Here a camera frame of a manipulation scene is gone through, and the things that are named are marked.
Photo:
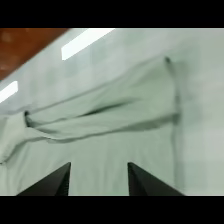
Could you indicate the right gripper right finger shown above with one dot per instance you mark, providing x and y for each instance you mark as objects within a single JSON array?
[{"x": 143, "y": 184}]

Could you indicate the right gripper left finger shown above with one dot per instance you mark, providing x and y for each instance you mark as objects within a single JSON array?
[{"x": 56, "y": 184}]

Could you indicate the pale green shirt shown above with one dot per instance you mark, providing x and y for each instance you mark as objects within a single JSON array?
[{"x": 110, "y": 126}]

